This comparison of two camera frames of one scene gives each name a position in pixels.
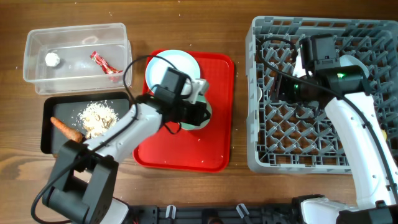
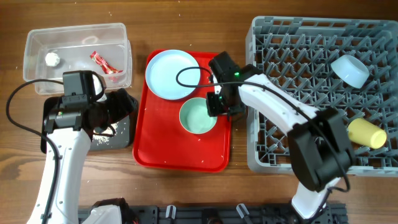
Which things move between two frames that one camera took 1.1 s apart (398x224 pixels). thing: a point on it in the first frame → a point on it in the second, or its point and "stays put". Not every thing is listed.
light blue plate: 158,65 stays put
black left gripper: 201,112 → 123,104
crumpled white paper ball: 51,59 stays put
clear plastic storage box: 77,71 stays put
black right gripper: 280,93 → 213,106
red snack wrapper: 106,68 stays put
